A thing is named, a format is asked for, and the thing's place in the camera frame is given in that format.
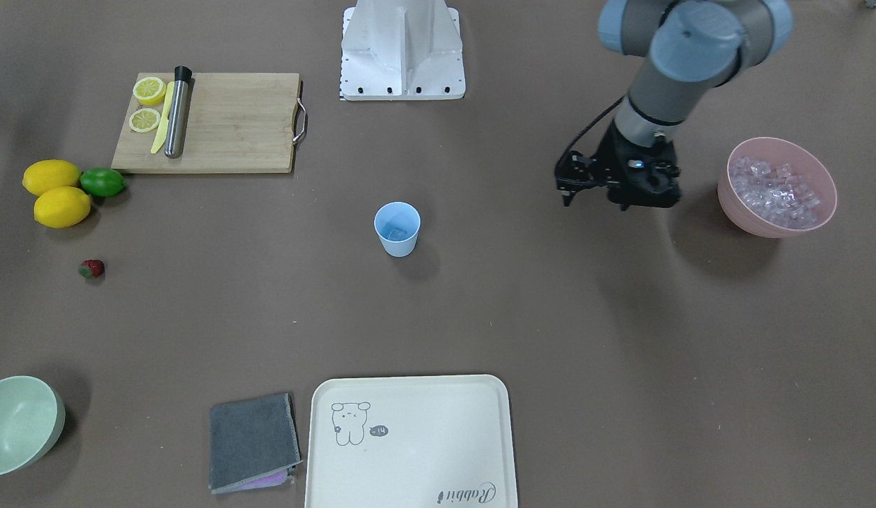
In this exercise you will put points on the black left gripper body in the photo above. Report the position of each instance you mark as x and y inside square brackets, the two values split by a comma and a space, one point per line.
[610, 161]

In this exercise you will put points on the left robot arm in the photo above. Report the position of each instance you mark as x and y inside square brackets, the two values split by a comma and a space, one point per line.
[688, 48]

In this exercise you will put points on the clear ice cubes pile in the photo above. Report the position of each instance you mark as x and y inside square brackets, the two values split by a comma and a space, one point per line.
[775, 193]

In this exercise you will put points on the light blue plastic cup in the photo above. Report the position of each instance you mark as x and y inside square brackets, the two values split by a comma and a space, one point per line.
[397, 225]

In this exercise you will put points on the pink bowl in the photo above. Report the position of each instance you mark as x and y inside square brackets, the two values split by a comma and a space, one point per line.
[777, 151]

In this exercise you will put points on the cream rabbit tray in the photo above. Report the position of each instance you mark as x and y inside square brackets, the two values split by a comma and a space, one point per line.
[417, 441]

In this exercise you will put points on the bamboo cutting board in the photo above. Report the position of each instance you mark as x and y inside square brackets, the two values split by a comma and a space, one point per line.
[236, 123]

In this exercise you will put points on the steel muddler black tip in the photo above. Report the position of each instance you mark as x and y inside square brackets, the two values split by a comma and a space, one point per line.
[178, 112]

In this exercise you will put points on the grey folded cloth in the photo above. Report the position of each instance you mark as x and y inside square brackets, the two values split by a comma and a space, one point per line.
[253, 444]

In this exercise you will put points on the yellow plastic knife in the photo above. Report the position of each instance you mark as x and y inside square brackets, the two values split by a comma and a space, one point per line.
[163, 125]

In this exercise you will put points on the lemon half upper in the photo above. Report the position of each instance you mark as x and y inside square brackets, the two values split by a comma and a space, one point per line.
[149, 91]

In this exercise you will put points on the lemon half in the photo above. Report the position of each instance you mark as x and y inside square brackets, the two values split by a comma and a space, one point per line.
[149, 91]
[144, 120]

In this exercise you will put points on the lemon half lower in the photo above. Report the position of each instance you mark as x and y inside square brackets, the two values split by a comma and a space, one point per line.
[144, 120]

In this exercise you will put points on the green lime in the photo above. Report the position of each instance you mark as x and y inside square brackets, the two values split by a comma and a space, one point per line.
[102, 182]

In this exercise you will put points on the red strawberry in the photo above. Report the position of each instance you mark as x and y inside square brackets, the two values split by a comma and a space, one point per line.
[91, 269]

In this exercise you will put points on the yellow lemon lower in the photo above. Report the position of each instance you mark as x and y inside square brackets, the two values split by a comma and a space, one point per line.
[62, 207]

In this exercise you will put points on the yellow lemon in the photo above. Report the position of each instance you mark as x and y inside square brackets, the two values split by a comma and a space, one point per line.
[62, 207]
[49, 174]

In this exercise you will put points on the yellow lemon upper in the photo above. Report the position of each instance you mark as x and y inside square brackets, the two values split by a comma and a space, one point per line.
[49, 174]

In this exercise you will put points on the mint green bowl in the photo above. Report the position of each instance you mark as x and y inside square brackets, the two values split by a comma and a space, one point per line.
[32, 417]

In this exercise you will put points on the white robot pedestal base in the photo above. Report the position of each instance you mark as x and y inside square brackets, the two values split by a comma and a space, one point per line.
[401, 51]

